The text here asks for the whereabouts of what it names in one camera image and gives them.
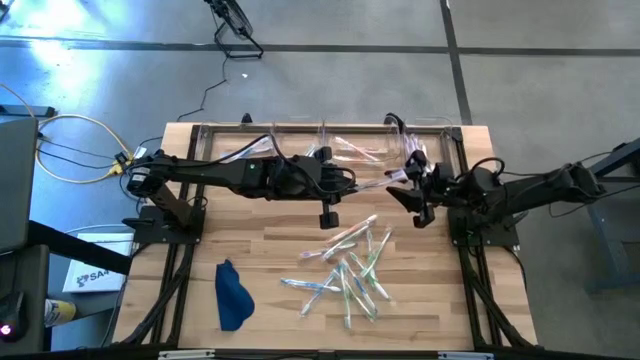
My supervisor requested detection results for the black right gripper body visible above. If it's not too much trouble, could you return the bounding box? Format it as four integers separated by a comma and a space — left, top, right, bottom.
404, 148, 460, 208

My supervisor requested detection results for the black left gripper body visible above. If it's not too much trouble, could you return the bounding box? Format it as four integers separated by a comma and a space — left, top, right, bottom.
292, 145, 352, 202

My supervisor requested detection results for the dark blue cloth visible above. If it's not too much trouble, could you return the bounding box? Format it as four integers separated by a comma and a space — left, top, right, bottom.
213, 258, 257, 333

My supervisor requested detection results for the black floor fan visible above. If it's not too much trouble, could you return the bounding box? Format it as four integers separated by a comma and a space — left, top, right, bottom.
202, 0, 265, 61

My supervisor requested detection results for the white printed box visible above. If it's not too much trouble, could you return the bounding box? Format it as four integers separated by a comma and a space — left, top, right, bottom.
61, 231, 137, 295

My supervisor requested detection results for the black desk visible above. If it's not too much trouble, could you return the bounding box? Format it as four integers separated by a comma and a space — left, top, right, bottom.
0, 219, 135, 354

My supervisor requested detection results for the yellow white can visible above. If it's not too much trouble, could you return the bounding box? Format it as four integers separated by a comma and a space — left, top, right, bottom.
43, 298, 79, 329

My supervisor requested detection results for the grey laptop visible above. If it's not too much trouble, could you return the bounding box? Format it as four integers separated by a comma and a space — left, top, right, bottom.
0, 116, 40, 255

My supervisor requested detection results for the black computer mouse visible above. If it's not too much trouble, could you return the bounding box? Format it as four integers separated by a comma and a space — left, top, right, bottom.
0, 291, 30, 345

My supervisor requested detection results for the black fan cable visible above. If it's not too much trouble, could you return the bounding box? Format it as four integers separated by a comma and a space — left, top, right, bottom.
175, 55, 230, 122

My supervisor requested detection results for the grey metal desk frame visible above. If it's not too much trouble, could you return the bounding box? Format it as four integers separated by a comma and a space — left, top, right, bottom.
551, 135, 640, 295

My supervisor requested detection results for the yellow floor cable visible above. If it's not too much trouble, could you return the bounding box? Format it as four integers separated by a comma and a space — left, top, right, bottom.
0, 81, 132, 185

